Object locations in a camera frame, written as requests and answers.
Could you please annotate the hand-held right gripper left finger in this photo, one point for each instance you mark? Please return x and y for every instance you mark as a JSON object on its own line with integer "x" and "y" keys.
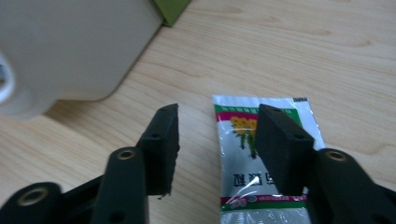
{"x": 162, "y": 149}

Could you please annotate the white storage box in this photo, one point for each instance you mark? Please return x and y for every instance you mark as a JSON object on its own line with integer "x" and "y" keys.
{"x": 71, "y": 46}

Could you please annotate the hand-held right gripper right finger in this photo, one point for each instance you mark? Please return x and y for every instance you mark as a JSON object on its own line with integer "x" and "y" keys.
{"x": 283, "y": 149}

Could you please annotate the silver flower print packet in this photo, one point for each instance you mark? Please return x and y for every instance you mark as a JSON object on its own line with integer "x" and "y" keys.
{"x": 236, "y": 168}

